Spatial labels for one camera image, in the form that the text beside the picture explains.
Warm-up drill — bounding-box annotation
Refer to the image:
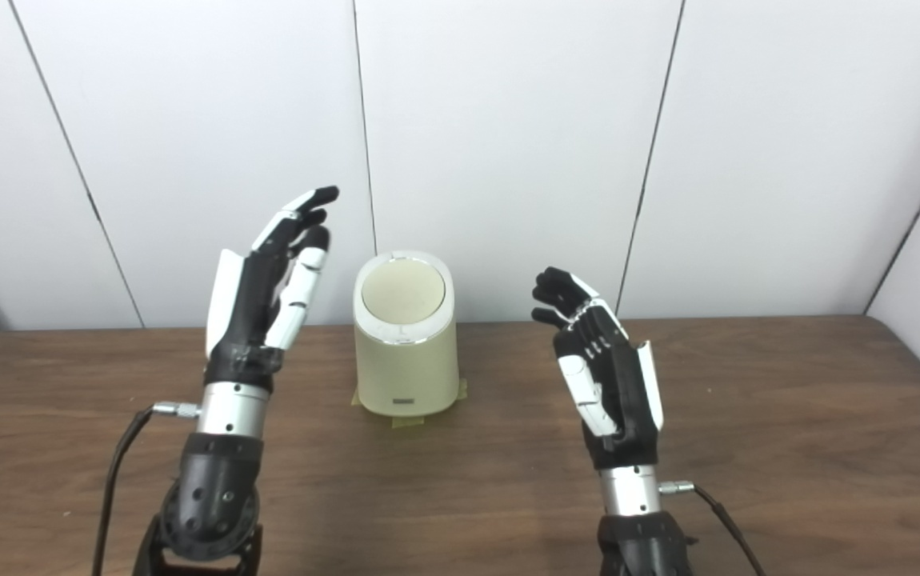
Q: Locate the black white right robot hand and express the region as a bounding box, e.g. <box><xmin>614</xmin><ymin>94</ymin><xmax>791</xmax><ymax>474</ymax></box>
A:
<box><xmin>531</xmin><ymin>266</ymin><xmax>666</xmax><ymax>471</ymax></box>

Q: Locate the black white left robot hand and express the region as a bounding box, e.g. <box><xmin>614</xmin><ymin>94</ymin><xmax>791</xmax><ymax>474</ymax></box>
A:
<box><xmin>205</xmin><ymin>186</ymin><xmax>341</xmax><ymax>393</ymax></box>

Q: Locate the cream round bin lid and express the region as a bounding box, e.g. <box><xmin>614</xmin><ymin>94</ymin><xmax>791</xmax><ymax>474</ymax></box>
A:
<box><xmin>361</xmin><ymin>258</ymin><xmax>446</xmax><ymax>326</ymax></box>

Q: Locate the cream-colored bin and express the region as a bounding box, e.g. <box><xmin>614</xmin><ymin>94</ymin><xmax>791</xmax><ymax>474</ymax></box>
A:
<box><xmin>352</xmin><ymin>250</ymin><xmax>459</xmax><ymax>418</ymax></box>

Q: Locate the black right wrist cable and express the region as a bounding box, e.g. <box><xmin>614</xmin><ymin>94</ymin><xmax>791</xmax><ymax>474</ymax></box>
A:
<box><xmin>658</xmin><ymin>479</ymin><xmax>769</xmax><ymax>576</ymax></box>

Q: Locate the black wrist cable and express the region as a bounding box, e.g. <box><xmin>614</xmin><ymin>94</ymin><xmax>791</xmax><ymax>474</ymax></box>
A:
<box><xmin>90</xmin><ymin>402</ymin><xmax>203</xmax><ymax>576</ymax></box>
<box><xmin>658</xmin><ymin>479</ymin><xmax>769</xmax><ymax>576</ymax></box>

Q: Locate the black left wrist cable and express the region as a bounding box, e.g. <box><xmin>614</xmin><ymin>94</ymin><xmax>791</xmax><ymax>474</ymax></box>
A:
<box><xmin>90</xmin><ymin>402</ymin><xmax>203</xmax><ymax>576</ymax></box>

